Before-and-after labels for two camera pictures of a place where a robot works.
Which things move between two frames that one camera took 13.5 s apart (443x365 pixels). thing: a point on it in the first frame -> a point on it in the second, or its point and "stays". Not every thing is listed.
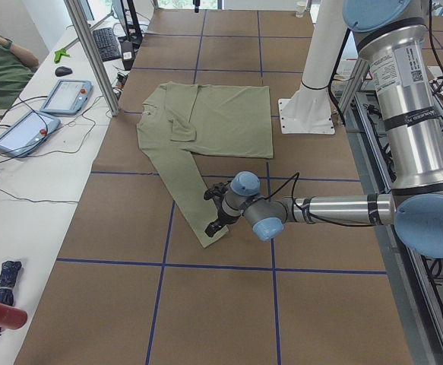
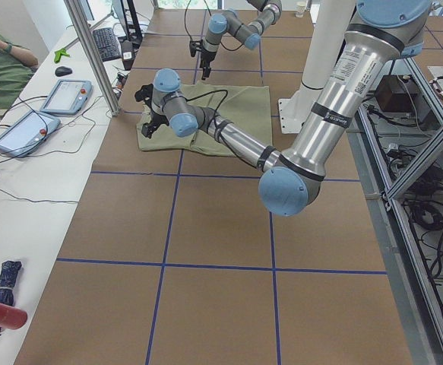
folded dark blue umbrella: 4,291 stays
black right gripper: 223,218 -> 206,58
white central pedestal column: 309,110 stays
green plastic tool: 58,54 stays
